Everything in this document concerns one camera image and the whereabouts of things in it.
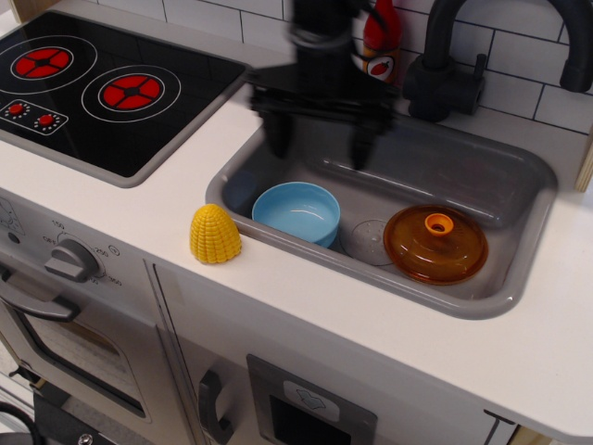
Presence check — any black toy faucet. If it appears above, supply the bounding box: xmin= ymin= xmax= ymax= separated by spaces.
xmin=402 ymin=0 xmax=592 ymax=122

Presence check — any grey cabinet door handle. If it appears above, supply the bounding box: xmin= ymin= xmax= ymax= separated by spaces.
xmin=197 ymin=370 xmax=233 ymax=444

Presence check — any grey plastic sink basin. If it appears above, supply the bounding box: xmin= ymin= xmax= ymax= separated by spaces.
xmin=206 ymin=116 xmax=557 ymax=319

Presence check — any black cable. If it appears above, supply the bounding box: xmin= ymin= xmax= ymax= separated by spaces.
xmin=0 ymin=400 xmax=45 ymax=445

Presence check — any light blue bowl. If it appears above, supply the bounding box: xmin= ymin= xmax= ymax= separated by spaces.
xmin=251 ymin=182 xmax=341 ymax=248

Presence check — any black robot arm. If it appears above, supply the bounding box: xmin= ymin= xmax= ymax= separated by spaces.
xmin=248 ymin=1 xmax=397 ymax=170

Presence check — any red ketchup bottle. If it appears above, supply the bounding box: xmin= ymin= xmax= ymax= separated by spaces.
xmin=362 ymin=0 xmax=402 ymax=86

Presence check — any oven door with window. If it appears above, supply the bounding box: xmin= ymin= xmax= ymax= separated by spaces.
xmin=1 ymin=265 xmax=194 ymax=444

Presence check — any orange transparent pot lid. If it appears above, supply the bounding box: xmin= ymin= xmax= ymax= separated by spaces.
xmin=384 ymin=205 xmax=488 ymax=286

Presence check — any clear sink drain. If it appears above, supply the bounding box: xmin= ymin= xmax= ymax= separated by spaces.
xmin=349 ymin=220 xmax=392 ymax=266

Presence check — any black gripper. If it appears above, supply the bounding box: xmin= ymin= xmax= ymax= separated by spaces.
xmin=248 ymin=44 xmax=397 ymax=171

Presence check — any black toy stovetop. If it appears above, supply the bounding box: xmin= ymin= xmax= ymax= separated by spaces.
xmin=1 ymin=11 xmax=248 ymax=188

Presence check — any grey oven knob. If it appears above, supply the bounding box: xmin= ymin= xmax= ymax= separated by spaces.
xmin=44 ymin=238 xmax=100 ymax=283

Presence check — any yellow toy corn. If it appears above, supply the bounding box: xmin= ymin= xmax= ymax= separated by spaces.
xmin=190 ymin=204 xmax=242 ymax=264

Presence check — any grey oven door handle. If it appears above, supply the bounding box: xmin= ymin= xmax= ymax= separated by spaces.
xmin=1 ymin=265 xmax=81 ymax=323

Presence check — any grey dishwasher panel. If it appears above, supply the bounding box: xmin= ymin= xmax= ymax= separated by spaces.
xmin=246 ymin=354 xmax=377 ymax=444

